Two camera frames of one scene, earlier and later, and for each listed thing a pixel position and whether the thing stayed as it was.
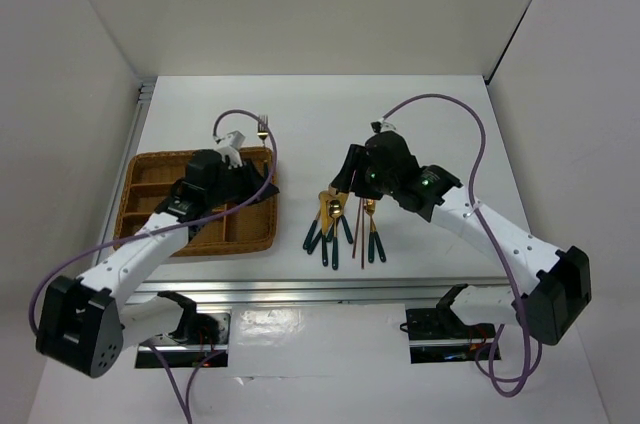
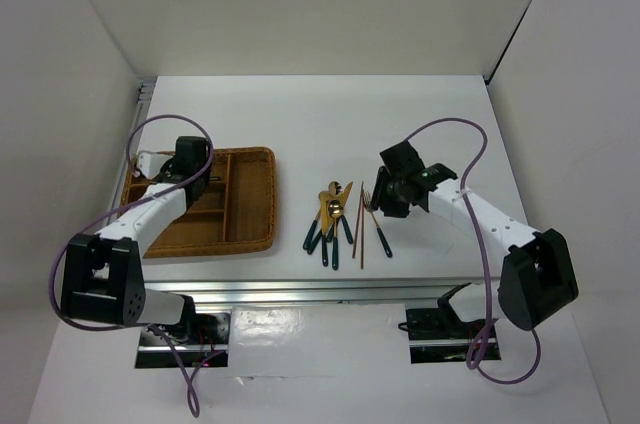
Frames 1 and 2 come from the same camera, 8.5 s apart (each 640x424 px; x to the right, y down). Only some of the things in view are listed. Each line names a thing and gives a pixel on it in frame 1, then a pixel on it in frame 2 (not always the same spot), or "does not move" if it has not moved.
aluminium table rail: x=415 y=290 does not move
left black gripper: x=253 y=181 -> x=167 y=167
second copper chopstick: x=362 y=241 does not move
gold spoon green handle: x=335 y=209 does not move
